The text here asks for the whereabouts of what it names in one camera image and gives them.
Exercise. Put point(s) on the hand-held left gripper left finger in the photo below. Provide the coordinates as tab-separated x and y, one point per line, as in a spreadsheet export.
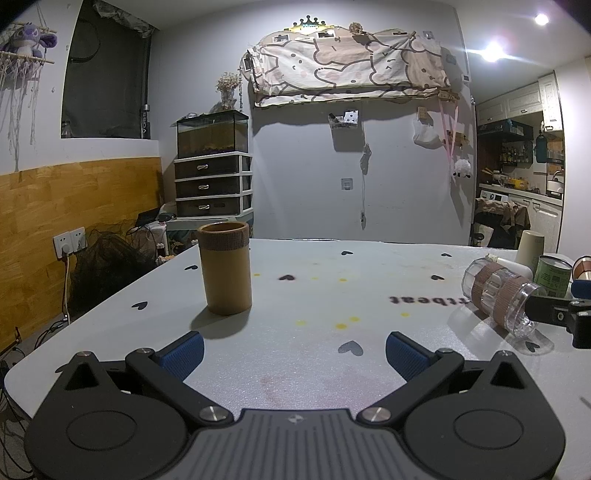
182	359

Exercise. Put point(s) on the kettle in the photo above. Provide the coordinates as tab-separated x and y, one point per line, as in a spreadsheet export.
556	182

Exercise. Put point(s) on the purple plush toy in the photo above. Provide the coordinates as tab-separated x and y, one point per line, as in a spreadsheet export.
28	39

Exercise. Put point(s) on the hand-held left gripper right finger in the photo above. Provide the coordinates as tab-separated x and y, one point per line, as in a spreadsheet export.
406	359

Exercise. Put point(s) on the white heart-print table cover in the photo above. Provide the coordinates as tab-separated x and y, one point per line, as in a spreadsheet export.
300	332

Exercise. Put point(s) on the clear plastic cup brown bands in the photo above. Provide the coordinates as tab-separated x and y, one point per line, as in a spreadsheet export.
501	295

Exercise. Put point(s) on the white kitchen wall cabinets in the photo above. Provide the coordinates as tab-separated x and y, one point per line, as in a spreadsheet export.
519	104

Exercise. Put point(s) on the bear-print cloth on wall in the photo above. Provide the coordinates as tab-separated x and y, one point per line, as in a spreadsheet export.
346	64

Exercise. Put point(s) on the white hanging plastic bag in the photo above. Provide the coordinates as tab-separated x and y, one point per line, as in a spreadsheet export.
427	134

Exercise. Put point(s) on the black spice shelf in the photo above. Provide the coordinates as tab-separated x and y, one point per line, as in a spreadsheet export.
515	154

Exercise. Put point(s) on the dried flower vase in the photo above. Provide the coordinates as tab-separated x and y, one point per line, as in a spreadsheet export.
228	90

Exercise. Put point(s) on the white wall power outlet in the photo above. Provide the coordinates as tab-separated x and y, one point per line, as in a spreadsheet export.
69	241

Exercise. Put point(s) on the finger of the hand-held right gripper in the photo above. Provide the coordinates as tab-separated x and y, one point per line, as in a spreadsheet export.
581	290
551	310

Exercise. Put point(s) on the gold crown decoration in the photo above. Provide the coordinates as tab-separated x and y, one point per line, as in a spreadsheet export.
310	23

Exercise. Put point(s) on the brown bamboo cup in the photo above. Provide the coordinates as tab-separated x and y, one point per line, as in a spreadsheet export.
226	272

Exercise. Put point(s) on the white sheep plush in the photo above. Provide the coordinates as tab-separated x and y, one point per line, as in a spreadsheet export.
461	168

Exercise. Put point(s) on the white small container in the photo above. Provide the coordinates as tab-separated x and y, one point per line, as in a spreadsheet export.
508	264

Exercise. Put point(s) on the white paper cup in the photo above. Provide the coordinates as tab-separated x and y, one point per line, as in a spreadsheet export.
528	247

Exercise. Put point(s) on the glass fish tank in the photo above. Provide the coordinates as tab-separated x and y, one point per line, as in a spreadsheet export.
212	134

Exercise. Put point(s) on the green tin can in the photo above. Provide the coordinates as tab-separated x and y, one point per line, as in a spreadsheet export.
551	276

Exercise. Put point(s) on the pink hanging ribbons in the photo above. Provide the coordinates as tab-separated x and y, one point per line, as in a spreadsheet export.
450	138

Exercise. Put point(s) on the clear wall holder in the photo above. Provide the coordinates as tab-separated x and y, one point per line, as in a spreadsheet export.
344	117

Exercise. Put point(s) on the white washing machine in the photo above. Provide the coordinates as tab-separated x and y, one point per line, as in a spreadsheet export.
496	196

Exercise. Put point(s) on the dark window curtain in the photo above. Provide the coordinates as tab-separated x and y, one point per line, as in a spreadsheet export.
106	76

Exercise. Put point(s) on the black mesh net pile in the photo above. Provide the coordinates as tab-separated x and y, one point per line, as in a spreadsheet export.
108	274

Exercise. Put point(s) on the square wall hook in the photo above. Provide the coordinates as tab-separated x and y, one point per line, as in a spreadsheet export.
346	183

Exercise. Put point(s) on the ceiling spot light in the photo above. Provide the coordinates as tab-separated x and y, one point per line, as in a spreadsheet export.
493	50
540	19

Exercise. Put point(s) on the dark cloth on chair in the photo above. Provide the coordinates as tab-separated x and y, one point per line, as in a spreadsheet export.
501	221

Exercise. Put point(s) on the white macrame wall hanging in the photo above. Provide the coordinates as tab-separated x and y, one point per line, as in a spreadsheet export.
21	97

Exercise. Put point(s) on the white drawer unit dark drawers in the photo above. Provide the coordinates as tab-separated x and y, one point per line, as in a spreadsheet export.
213	187

